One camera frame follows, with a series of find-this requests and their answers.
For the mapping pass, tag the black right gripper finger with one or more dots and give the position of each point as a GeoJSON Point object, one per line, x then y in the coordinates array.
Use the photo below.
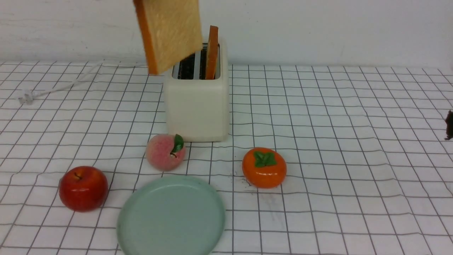
{"type": "Point", "coordinates": [449, 127]}

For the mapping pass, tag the large toast slice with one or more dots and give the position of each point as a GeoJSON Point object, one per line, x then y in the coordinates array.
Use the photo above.
{"type": "Point", "coordinates": [171, 30]}

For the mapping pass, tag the cream white toaster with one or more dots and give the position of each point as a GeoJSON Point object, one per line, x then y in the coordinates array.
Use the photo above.
{"type": "Point", "coordinates": [196, 109]}

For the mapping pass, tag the white checkered tablecloth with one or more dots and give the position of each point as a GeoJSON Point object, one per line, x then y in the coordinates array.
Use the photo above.
{"type": "Point", "coordinates": [369, 171]}

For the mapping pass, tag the orange persimmon with green leaf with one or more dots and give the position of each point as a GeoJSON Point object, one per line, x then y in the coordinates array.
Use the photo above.
{"type": "Point", "coordinates": [264, 167]}

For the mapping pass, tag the pink peach with leaf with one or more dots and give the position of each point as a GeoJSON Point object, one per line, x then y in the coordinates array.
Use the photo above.
{"type": "Point", "coordinates": [165, 152]}

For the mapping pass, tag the light green plate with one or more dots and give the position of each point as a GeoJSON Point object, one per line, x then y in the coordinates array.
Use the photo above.
{"type": "Point", "coordinates": [172, 215]}

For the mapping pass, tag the red apple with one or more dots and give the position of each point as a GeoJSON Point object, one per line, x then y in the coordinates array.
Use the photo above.
{"type": "Point", "coordinates": [83, 188]}

